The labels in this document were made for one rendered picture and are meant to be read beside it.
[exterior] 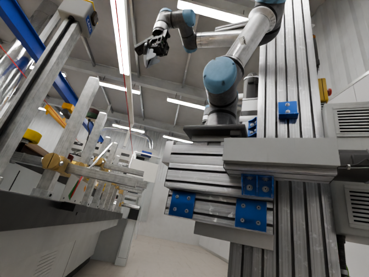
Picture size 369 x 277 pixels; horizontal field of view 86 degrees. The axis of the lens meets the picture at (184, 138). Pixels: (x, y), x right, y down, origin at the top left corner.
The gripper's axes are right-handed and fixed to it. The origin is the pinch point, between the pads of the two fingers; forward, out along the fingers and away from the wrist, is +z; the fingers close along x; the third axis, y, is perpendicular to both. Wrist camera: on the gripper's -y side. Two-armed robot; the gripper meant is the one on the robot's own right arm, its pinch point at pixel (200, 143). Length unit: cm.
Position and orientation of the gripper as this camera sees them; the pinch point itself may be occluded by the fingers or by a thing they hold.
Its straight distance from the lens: 158.1
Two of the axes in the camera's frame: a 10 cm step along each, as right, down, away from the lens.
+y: 9.1, 0.0, -4.1
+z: -1.8, 9.0, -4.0
